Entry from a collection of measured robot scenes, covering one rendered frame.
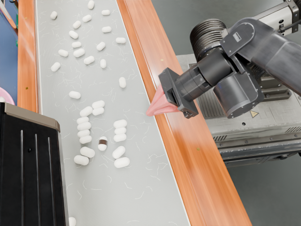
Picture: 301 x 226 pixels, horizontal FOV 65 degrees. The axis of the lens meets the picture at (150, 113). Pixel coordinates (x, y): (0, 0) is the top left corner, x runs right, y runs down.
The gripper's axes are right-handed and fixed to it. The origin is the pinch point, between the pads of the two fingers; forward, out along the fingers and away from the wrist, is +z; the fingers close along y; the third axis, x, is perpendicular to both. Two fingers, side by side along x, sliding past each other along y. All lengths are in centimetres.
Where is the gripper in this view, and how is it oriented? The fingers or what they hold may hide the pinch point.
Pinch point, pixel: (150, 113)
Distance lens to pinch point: 52.8
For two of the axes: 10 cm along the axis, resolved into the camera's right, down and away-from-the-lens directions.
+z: -7.4, 5.1, 4.5
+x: 6.2, 2.4, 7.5
